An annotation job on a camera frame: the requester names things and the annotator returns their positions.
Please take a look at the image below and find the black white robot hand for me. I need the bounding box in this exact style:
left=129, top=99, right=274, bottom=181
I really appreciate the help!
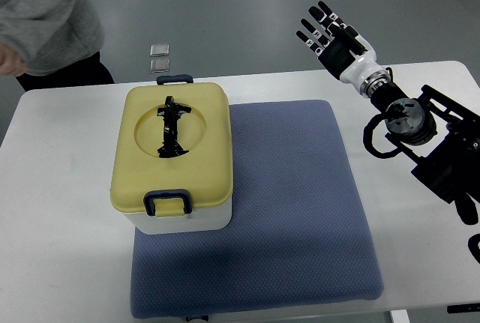
left=296, top=1, right=376, bottom=82

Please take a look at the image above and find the yellow storage box lid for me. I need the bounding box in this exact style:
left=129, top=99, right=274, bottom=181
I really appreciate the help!
left=110, top=82, right=233, bottom=217

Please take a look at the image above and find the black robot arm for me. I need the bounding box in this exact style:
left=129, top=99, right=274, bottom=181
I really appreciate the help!
left=361, top=68, right=479, bottom=226

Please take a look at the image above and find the white storage box base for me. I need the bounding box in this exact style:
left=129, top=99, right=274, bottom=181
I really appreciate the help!
left=124, top=198, right=233, bottom=235

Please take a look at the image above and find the blue padded mat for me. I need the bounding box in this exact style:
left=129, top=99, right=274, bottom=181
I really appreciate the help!
left=130, top=100, right=384, bottom=319

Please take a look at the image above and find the upper metal floor plate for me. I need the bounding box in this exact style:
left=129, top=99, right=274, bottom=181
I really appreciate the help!
left=149, top=43, right=170, bottom=57

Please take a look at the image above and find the black table control panel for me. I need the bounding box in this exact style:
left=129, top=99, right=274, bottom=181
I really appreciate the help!
left=447, top=303, right=480, bottom=314

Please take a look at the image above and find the person in grey sweater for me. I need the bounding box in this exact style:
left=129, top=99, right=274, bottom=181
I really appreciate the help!
left=1, top=0, right=114, bottom=91

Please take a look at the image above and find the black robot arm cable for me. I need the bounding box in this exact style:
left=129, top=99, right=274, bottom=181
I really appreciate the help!
left=362, top=113, right=401, bottom=159

